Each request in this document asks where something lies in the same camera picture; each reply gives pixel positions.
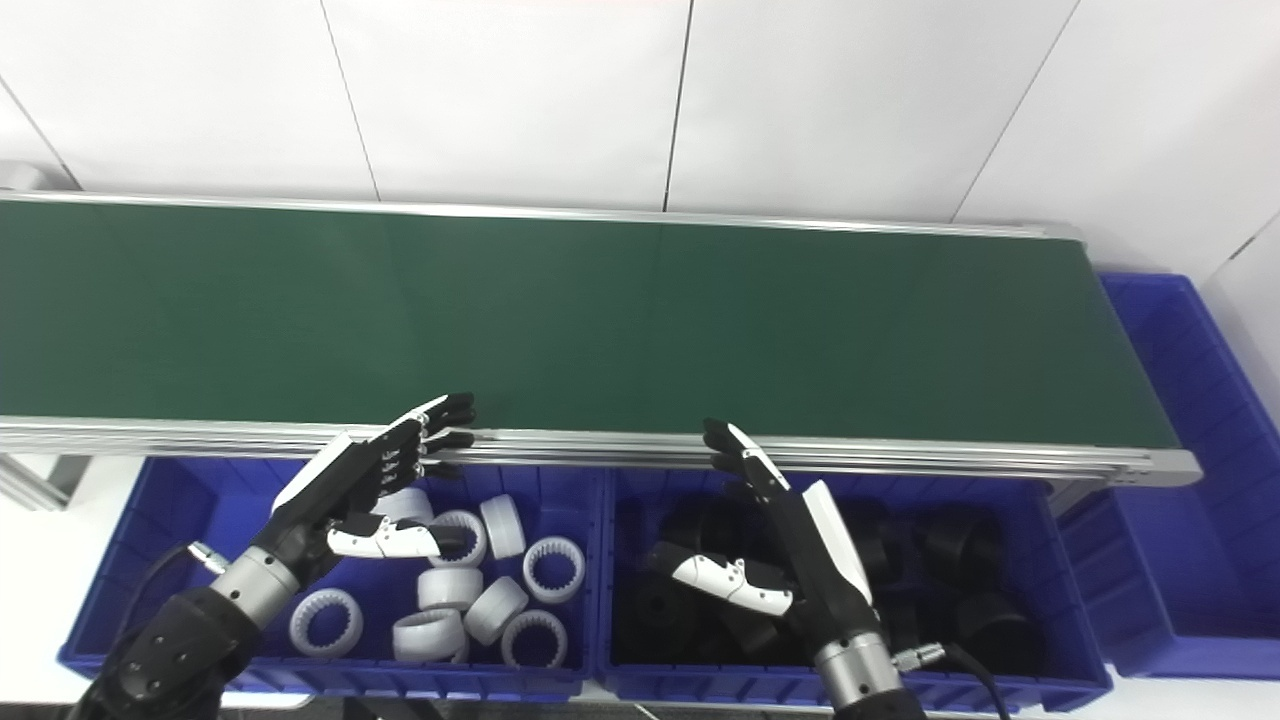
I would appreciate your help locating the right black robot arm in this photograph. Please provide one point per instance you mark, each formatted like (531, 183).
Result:
(860, 670)

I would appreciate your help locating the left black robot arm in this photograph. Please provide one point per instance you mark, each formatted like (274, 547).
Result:
(170, 650)

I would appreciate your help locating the green conveyor belt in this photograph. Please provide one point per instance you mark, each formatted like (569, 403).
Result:
(640, 320)
(600, 450)

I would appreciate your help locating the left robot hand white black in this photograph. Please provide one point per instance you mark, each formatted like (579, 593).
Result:
(340, 490)

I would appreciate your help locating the aluminium conveyor support leg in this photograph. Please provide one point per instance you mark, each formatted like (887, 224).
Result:
(40, 482)

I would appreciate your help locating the blue plastic storage bin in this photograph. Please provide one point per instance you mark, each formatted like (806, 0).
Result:
(1210, 520)
(1060, 600)
(180, 510)

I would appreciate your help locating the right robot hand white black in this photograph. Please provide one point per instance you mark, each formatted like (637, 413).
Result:
(830, 560)

